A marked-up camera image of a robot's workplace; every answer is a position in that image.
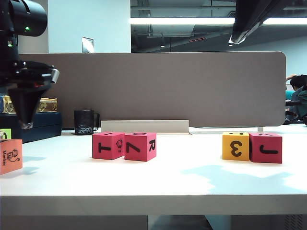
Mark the red foam block A J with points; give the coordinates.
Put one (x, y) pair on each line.
(266, 149)

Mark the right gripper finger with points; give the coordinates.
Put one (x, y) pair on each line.
(244, 14)
(261, 14)

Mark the brown desk divider panel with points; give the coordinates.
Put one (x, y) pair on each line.
(168, 88)

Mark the black mug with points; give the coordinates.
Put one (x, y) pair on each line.
(84, 122)

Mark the red led ceiling sign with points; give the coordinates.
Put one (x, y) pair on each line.
(196, 40)

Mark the dark blue case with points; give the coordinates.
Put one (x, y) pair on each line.
(45, 127)

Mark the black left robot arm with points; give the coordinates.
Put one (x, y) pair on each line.
(21, 19)

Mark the wall sign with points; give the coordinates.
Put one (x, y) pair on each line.
(87, 44)

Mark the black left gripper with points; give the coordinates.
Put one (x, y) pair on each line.
(24, 76)

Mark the yellow foam block H 3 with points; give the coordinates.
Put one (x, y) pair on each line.
(236, 148)

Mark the orange foam block monkey 6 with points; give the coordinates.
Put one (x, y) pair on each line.
(10, 157)

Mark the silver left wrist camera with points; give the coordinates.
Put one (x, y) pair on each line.
(55, 75)

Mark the white divider foot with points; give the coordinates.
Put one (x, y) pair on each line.
(260, 129)

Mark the red foam block O R 7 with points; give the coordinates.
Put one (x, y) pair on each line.
(139, 148)

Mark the seated person dark hair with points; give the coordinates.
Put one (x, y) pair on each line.
(298, 95)

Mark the red foam block T I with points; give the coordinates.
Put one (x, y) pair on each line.
(105, 148)

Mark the yellow patterned box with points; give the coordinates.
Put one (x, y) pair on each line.
(48, 105)

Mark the green foam block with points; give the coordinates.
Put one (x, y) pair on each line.
(6, 134)

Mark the black office chair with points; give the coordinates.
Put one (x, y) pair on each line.
(291, 103)

